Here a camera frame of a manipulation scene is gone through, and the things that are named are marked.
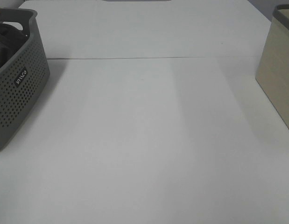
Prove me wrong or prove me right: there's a dark grey towel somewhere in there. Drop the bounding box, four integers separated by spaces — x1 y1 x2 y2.
0 23 28 68

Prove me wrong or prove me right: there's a beige fabric storage bin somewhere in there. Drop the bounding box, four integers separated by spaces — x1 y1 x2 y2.
255 4 289 129

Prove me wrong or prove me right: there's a grey perforated plastic basket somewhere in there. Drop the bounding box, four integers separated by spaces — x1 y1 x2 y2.
0 8 50 151

